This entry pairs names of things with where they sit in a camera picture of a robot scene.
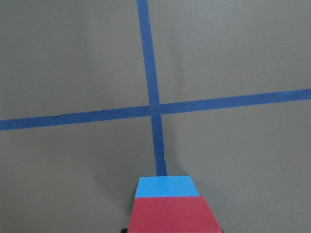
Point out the blue tape line lengthwise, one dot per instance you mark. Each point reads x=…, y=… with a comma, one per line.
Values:
x=152, y=86

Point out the blue block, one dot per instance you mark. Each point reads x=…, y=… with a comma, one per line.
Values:
x=166, y=186

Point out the blue tape line crosswise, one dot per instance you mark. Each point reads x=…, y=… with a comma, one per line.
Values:
x=166, y=109

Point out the red block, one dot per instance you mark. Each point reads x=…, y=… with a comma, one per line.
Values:
x=173, y=215

